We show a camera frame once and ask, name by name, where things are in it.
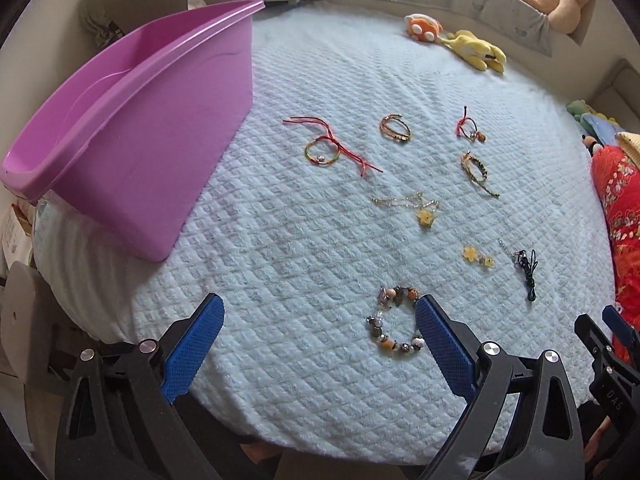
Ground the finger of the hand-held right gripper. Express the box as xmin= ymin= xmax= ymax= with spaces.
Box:
xmin=574 ymin=313 xmax=615 ymax=362
xmin=601 ymin=305 xmax=640 ymax=348

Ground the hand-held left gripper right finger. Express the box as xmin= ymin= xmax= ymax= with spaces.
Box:
xmin=414 ymin=294 xmax=586 ymax=480

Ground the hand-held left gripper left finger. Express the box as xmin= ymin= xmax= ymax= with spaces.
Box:
xmin=54 ymin=292 xmax=226 ymax=480

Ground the multicolour beaded bracelet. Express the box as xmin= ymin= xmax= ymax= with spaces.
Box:
xmin=366 ymin=285 xmax=427 ymax=354

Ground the black cord necklace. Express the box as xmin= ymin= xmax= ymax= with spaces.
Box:
xmin=497 ymin=238 xmax=539 ymax=302

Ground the yellow flower pendant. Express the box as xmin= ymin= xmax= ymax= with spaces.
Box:
xmin=462 ymin=245 xmax=497 ymax=269

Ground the gold chain flower necklace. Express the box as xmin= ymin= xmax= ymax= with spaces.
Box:
xmin=371 ymin=191 xmax=442 ymax=229

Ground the braided gold bracelet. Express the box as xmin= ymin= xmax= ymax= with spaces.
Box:
xmin=460 ymin=152 xmax=500 ymax=199

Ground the red cord charm bracelet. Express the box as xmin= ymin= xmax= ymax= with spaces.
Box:
xmin=455 ymin=106 xmax=487 ymax=143

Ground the gold bangle bracelet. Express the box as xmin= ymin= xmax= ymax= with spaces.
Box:
xmin=379 ymin=113 xmax=414 ymax=144

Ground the pink plastic tub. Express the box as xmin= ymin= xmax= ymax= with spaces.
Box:
xmin=1 ymin=0 xmax=264 ymax=262

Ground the red string bracelet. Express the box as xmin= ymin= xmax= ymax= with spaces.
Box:
xmin=283 ymin=116 xmax=384 ymax=179

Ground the person's right hand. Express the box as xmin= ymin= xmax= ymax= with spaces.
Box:
xmin=582 ymin=412 xmax=615 ymax=467

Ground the red patterned pillow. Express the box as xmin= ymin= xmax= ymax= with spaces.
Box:
xmin=591 ymin=144 xmax=640 ymax=361

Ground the light blue quilted blanket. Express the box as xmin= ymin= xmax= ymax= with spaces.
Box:
xmin=32 ymin=0 xmax=621 ymax=453

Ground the grey furniture panel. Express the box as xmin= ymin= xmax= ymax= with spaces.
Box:
xmin=0 ymin=260 xmax=55 ymax=378

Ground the blue plush toy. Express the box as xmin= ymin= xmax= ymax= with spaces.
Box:
xmin=580 ymin=112 xmax=626 ymax=142

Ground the white printed package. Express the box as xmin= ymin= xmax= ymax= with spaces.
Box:
xmin=0 ymin=195 xmax=41 ymax=273

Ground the green plush toy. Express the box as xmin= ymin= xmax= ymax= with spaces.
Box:
xmin=566 ymin=100 xmax=608 ymax=123

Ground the yellow plush toy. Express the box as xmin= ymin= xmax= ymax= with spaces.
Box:
xmin=440 ymin=30 xmax=507 ymax=74

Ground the orange plush toy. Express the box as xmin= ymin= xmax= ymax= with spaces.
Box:
xmin=404 ymin=13 xmax=444 ymax=43

